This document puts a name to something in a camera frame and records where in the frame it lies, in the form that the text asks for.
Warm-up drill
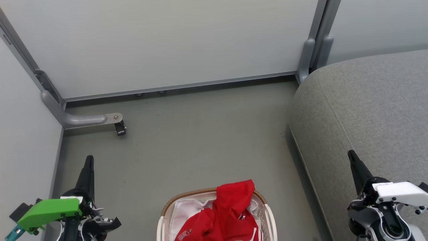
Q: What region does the white laundry basket brown rim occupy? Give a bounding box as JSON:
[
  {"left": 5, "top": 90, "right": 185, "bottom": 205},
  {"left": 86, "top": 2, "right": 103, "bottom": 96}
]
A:
[{"left": 156, "top": 187, "right": 278, "bottom": 241}]

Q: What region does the teal cable connector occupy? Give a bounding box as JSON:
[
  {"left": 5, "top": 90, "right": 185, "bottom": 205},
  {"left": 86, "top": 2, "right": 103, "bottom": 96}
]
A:
[{"left": 5, "top": 225, "right": 26, "bottom": 241}]

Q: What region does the grey partition post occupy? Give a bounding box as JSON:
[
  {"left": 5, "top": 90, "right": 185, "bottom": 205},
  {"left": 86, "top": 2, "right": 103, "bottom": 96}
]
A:
[
  {"left": 296, "top": 0, "right": 327, "bottom": 84},
  {"left": 314, "top": 0, "right": 342, "bottom": 70}
]

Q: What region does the grey partition support foot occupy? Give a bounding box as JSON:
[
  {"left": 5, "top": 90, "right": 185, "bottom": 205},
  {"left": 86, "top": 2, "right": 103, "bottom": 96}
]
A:
[{"left": 41, "top": 90, "right": 123, "bottom": 129}]

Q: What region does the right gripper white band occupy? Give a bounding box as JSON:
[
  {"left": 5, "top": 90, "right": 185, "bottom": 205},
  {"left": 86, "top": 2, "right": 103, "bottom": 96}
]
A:
[{"left": 347, "top": 150, "right": 428, "bottom": 215}]

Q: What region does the black caster wheel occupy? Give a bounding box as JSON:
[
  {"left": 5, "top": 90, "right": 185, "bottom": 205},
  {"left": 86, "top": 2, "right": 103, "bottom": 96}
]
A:
[{"left": 114, "top": 120, "right": 127, "bottom": 136}]

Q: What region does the red and white garment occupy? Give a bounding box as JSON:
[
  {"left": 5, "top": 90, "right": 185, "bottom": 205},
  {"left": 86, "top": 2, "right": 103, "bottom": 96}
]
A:
[{"left": 174, "top": 180, "right": 264, "bottom": 241}]

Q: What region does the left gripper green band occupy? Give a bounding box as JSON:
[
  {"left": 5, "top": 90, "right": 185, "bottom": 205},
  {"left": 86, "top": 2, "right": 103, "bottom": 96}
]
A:
[{"left": 17, "top": 155, "right": 101, "bottom": 235}]

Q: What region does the white cloth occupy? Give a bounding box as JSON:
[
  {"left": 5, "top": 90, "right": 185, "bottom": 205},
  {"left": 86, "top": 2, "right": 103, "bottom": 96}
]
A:
[{"left": 169, "top": 197, "right": 218, "bottom": 241}]

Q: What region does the dark metal hinge bracket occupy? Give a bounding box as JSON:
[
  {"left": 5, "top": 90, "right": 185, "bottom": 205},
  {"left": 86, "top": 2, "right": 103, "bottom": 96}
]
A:
[{"left": 33, "top": 69, "right": 61, "bottom": 105}]

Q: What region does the grey partition corner frame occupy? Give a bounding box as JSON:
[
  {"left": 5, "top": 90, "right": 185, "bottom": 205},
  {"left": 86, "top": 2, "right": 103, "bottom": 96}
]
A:
[{"left": 0, "top": 8, "right": 66, "bottom": 109}]

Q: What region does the grey fabric sofa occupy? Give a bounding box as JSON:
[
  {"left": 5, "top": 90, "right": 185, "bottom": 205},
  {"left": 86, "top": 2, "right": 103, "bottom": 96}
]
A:
[{"left": 288, "top": 50, "right": 428, "bottom": 241}]

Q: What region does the short grey partition base rail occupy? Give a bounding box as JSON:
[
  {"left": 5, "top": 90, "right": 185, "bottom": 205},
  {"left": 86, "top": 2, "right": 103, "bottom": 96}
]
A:
[{"left": 49, "top": 127, "right": 65, "bottom": 201}]

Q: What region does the long grey partition base rail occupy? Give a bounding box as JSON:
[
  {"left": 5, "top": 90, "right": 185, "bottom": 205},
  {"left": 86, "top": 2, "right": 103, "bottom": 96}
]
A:
[{"left": 64, "top": 71, "right": 298, "bottom": 102}]

